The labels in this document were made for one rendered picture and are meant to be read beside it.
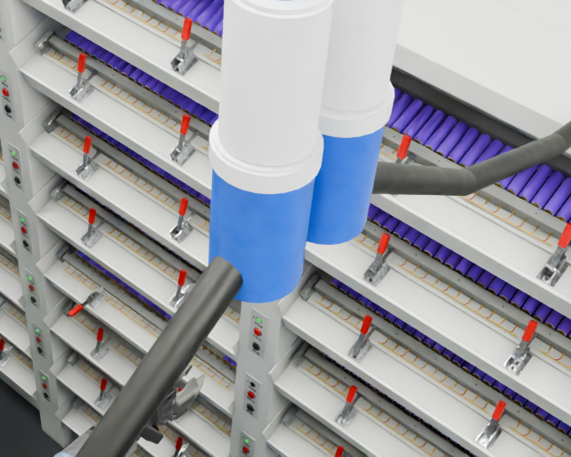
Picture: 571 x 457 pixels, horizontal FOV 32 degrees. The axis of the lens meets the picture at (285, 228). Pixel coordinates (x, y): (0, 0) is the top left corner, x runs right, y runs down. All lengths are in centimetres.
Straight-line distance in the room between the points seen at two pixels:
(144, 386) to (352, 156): 19
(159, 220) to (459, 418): 70
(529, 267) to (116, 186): 94
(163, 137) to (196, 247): 23
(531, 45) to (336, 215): 79
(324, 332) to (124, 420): 121
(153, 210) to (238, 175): 144
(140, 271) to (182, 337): 154
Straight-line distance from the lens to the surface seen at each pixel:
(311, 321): 181
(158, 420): 202
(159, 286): 212
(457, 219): 146
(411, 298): 161
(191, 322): 61
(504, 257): 143
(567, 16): 149
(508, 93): 129
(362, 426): 192
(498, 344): 158
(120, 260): 217
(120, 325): 231
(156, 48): 174
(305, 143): 55
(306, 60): 51
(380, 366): 176
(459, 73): 131
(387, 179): 73
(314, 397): 195
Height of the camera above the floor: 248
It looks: 43 degrees down
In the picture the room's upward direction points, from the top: 7 degrees clockwise
